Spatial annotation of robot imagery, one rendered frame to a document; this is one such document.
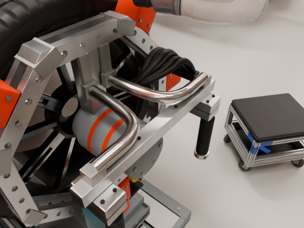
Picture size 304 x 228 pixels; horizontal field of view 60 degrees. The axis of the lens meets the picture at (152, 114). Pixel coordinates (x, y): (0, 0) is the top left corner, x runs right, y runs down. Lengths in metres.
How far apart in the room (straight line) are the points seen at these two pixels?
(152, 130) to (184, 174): 1.17
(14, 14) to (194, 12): 0.33
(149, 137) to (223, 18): 0.26
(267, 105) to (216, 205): 0.67
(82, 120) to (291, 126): 1.23
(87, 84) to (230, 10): 0.32
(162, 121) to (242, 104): 1.19
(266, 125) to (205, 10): 1.15
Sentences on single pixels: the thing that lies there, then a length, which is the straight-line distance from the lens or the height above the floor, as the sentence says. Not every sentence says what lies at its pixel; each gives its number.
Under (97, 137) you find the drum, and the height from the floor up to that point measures 0.89.
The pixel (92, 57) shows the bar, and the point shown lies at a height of 1.06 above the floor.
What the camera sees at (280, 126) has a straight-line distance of 1.61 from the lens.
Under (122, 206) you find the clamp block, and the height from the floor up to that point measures 0.92.
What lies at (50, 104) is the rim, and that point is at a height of 0.93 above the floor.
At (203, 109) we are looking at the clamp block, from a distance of 0.65.
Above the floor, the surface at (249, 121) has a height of 0.34.
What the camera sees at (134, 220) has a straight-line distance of 1.34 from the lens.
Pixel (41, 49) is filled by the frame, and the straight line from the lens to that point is 0.52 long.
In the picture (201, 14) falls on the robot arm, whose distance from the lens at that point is 0.52.
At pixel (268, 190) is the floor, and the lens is 1.74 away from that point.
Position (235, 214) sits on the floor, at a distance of 1.58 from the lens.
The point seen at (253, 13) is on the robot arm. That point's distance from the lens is 0.53.
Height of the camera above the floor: 1.34
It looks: 41 degrees down
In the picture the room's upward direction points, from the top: straight up
